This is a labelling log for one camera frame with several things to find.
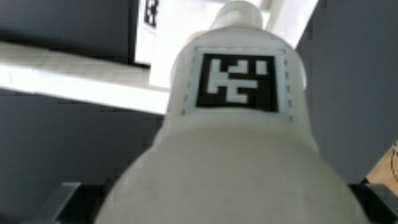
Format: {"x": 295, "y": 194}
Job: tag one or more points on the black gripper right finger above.
{"x": 378, "y": 202}

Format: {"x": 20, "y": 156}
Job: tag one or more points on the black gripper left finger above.
{"x": 71, "y": 206}

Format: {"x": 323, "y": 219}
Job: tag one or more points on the white lamp bulb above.
{"x": 233, "y": 171}

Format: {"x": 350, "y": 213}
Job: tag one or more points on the white lamp base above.
{"x": 176, "y": 19}

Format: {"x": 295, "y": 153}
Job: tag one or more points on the white L-shaped fence wall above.
{"x": 71, "y": 80}

